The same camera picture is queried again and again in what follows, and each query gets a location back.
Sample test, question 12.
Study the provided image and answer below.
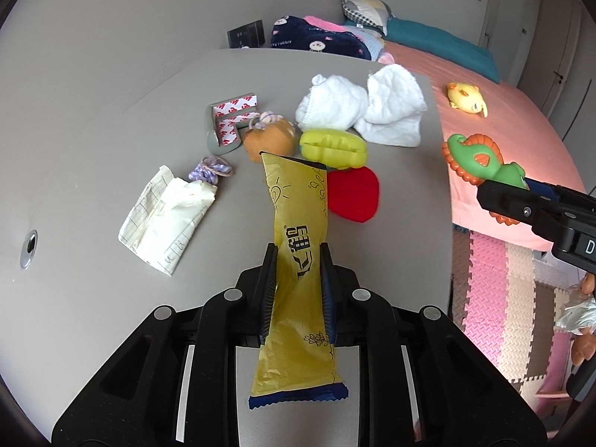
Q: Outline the foam puzzle floor mat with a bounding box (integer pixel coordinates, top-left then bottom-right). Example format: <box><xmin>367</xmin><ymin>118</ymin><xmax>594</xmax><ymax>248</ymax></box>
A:
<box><xmin>451</xmin><ymin>226</ymin><xmax>584</xmax><ymax>419</ymax></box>

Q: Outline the yellow snack wrapper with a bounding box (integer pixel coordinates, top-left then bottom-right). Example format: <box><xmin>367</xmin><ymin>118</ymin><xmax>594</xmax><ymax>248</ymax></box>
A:
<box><xmin>248</xmin><ymin>151</ymin><xmax>349</xmax><ymax>410</ymax></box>

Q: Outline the red plush heart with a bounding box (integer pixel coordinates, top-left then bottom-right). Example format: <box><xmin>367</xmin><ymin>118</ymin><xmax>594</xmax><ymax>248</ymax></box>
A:
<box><xmin>327</xmin><ymin>167</ymin><xmax>380</xmax><ymax>223</ymax></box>

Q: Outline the baby doll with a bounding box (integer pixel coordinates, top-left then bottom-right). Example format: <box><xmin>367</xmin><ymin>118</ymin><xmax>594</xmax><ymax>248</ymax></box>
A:
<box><xmin>556</xmin><ymin>272</ymin><xmax>595</xmax><ymax>366</ymax></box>

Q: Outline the silver desk cable grommet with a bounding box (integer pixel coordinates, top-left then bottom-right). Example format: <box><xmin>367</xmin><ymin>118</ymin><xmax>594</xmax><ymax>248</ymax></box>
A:
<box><xmin>19</xmin><ymin>230</ymin><xmax>38</xmax><ymax>269</ymax></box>

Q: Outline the grey foam corner guard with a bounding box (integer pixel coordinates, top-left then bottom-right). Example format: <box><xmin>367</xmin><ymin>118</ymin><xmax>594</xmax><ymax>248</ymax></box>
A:
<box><xmin>204</xmin><ymin>93</ymin><xmax>260</xmax><ymax>155</ymax></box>

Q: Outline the brown plush bear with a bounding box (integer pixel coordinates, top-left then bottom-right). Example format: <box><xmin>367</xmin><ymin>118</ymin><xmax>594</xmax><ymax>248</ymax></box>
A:
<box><xmin>242</xmin><ymin>111</ymin><xmax>297</xmax><ymax>162</ymax></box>

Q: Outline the yellow plush chick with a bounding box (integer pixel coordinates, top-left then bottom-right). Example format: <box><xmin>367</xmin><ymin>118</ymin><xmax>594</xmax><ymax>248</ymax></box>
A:
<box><xmin>447</xmin><ymin>82</ymin><xmax>488</xmax><ymax>117</ymax></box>

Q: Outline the yellow plastic toy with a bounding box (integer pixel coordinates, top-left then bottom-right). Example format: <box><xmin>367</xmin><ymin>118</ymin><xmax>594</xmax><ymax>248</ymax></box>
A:
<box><xmin>299</xmin><ymin>129</ymin><xmax>368</xmax><ymax>169</ymax></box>

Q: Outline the pink bed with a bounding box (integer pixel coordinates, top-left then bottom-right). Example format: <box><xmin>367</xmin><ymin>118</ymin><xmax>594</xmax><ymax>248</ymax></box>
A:
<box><xmin>385</xmin><ymin>42</ymin><xmax>586</xmax><ymax>251</ymax></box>

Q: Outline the white fluffy cloth right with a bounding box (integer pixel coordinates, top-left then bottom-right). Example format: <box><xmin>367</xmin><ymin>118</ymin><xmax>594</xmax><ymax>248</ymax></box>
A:
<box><xmin>355</xmin><ymin>64</ymin><xmax>427</xmax><ymax>148</ymax></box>

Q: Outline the pink folded clothing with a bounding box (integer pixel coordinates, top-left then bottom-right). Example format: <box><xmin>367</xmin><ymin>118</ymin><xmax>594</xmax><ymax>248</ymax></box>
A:
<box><xmin>304</xmin><ymin>15</ymin><xmax>349</xmax><ymax>34</ymax></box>

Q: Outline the light blue knitted blanket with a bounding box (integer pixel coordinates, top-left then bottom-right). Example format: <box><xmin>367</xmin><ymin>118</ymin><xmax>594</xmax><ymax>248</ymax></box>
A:
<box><xmin>345</xmin><ymin>25</ymin><xmax>384</xmax><ymax>61</ymax></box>

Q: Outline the purple bow hair tie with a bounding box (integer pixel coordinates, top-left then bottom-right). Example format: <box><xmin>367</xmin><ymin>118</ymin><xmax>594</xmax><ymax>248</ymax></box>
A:
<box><xmin>187</xmin><ymin>154</ymin><xmax>237</xmax><ymax>187</ymax></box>

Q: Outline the navy patterned blanket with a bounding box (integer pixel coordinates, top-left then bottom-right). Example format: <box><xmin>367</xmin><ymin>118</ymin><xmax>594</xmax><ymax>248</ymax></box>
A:
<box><xmin>270</xmin><ymin>15</ymin><xmax>372</xmax><ymax>61</ymax></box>

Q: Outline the white fluffy cloth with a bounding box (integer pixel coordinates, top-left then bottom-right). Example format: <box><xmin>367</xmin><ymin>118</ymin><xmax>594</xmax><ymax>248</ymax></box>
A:
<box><xmin>295</xmin><ymin>75</ymin><xmax>369</xmax><ymax>131</ymax></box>
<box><xmin>355</xmin><ymin>64</ymin><xmax>427</xmax><ymax>148</ymax></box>

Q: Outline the white grid paper packet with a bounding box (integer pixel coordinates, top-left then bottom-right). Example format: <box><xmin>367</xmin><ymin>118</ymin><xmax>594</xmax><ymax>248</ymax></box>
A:
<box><xmin>118</xmin><ymin>165</ymin><xmax>217</xmax><ymax>276</ymax></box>

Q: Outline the teal pillow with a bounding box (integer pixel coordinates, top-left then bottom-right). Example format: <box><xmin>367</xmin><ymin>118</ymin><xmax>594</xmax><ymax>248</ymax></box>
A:
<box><xmin>386</xmin><ymin>17</ymin><xmax>500</xmax><ymax>84</ymax></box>

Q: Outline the checkered pillow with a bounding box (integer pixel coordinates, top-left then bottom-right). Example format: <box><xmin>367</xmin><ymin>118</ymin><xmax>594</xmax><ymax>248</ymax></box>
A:
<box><xmin>340</xmin><ymin>0</ymin><xmax>393</xmax><ymax>35</ymax></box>

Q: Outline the white fluffy cloth left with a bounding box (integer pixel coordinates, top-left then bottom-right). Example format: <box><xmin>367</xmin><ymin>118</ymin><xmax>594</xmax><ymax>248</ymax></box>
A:
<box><xmin>295</xmin><ymin>75</ymin><xmax>369</xmax><ymax>131</ymax></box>

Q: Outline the green orange dinosaur toy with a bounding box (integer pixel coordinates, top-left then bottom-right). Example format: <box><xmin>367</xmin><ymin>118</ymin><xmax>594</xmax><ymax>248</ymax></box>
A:
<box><xmin>440</xmin><ymin>132</ymin><xmax>530</xmax><ymax>227</ymax></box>

